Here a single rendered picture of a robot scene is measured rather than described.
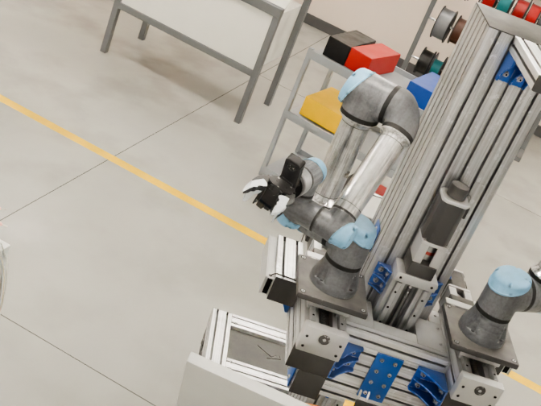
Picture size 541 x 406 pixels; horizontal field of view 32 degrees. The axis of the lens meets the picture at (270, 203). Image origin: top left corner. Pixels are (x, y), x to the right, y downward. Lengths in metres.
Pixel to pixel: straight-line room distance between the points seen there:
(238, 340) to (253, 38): 2.85
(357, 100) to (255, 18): 3.86
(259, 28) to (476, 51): 3.82
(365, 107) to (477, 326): 0.78
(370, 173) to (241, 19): 4.05
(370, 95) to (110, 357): 1.98
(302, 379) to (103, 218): 2.36
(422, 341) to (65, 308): 1.87
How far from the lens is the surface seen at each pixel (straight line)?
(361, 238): 2.76
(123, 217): 5.11
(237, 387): 1.53
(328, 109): 5.56
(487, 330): 2.97
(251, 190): 2.29
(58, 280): 4.50
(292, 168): 2.32
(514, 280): 2.93
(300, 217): 2.53
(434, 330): 3.12
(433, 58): 8.51
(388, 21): 9.26
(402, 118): 2.61
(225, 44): 6.59
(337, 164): 2.73
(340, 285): 2.83
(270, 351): 4.18
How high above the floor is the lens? 2.59
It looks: 27 degrees down
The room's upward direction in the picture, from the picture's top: 23 degrees clockwise
